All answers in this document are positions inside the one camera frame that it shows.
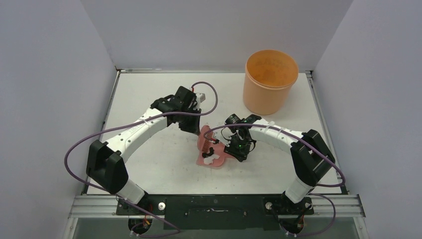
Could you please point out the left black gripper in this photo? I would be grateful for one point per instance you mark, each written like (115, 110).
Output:
(193, 128)

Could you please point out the pink plastic dustpan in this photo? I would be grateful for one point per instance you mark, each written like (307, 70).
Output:
(218, 152)

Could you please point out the white paper scrap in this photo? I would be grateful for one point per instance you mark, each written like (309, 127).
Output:
(211, 160)

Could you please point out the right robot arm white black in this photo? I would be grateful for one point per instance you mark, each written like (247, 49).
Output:
(311, 157)

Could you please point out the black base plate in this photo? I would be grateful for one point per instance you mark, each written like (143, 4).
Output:
(227, 211)

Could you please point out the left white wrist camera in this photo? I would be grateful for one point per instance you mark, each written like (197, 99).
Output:
(201, 97)

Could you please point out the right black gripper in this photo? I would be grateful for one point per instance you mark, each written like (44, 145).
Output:
(235, 153)

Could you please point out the orange plastic bucket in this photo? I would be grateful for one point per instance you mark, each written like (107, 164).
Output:
(269, 76)

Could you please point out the black paper scrap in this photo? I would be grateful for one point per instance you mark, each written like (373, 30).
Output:
(209, 153)

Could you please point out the pink plastic hand brush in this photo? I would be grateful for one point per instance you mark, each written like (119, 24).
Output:
(204, 144)

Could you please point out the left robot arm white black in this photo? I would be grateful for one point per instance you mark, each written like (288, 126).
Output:
(106, 160)

